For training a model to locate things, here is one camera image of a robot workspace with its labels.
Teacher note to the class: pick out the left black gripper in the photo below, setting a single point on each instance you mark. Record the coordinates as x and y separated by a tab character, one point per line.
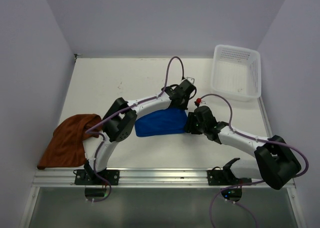
184	106

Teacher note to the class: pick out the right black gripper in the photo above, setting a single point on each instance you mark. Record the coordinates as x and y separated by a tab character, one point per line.
189	126

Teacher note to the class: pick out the blue towel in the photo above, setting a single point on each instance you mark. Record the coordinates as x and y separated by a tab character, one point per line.
162	122

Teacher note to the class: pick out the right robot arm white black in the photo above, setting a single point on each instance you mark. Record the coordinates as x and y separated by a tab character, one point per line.
273	162

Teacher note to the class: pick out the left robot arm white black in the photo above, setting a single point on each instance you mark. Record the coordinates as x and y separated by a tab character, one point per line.
120	119

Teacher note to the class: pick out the white plastic basket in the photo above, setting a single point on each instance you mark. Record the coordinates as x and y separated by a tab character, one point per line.
236	73

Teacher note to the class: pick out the brown towel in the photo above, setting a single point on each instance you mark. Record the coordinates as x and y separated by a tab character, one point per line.
66	147

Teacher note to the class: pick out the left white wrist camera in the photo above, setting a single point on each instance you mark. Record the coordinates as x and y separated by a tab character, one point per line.
190	79

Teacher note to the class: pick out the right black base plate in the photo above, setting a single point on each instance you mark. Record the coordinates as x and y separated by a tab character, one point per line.
216	177

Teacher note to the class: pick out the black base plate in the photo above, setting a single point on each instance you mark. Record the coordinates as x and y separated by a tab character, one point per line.
84	178
216	177

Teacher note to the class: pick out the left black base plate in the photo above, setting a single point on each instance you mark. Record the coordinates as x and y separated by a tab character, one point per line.
84	178

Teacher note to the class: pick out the aluminium mounting rail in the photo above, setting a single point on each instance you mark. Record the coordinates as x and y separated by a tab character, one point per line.
130	178

